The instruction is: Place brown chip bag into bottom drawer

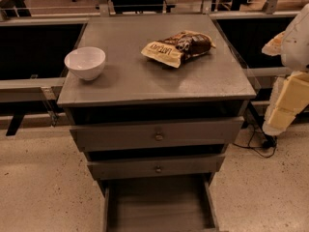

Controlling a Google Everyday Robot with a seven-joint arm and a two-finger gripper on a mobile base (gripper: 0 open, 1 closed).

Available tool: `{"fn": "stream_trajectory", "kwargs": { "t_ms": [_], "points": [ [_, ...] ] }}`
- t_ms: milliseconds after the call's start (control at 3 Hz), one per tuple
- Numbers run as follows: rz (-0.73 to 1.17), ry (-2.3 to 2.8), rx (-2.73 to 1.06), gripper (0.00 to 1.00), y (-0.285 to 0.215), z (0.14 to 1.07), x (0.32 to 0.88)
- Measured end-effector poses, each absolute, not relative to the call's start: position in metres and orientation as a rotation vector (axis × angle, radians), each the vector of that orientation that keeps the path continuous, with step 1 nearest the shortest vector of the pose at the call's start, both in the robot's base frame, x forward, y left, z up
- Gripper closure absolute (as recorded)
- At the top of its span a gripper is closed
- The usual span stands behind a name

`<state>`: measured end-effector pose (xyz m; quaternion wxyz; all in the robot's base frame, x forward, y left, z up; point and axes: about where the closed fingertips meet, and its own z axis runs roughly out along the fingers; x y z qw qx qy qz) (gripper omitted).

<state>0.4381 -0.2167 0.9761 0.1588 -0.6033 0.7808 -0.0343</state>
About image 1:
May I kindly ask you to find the grey wooden drawer cabinet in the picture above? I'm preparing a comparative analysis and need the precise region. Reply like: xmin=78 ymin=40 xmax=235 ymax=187
xmin=57 ymin=14 xmax=258 ymax=232

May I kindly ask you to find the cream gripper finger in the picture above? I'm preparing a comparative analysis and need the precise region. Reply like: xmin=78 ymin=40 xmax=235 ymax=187
xmin=262 ymin=32 xmax=285 ymax=56

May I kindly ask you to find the brown chip bag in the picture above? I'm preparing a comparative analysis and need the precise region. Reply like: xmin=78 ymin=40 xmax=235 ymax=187
xmin=141 ymin=30 xmax=215 ymax=68

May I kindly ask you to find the grey top drawer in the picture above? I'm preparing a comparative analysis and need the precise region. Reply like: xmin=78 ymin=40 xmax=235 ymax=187
xmin=70 ymin=116 xmax=244 ymax=152

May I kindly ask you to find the white ceramic bowl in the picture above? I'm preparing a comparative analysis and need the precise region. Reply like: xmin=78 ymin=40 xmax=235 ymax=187
xmin=64 ymin=46 xmax=106 ymax=80

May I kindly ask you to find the grey middle drawer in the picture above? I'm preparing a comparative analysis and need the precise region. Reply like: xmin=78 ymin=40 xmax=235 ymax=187
xmin=87 ymin=154 xmax=225 ymax=180

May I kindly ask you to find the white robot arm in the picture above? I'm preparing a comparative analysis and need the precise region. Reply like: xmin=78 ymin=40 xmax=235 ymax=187
xmin=262 ymin=5 xmax=309 ymax=136

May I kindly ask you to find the grey open bottom drawer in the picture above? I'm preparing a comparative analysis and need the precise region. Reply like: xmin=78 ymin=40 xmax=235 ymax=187
xmin=103 ymin=174 xmax=219 ymax=232

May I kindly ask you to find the black floor cable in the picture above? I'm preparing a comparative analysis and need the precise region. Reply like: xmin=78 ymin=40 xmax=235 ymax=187
xmin=232 ymin=113 xmax=278 ymax=159

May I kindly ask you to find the grey metal railing frame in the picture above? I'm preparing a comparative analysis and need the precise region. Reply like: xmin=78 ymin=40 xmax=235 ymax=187
xmin=0 ymin=0 xmax=309 ymax=137

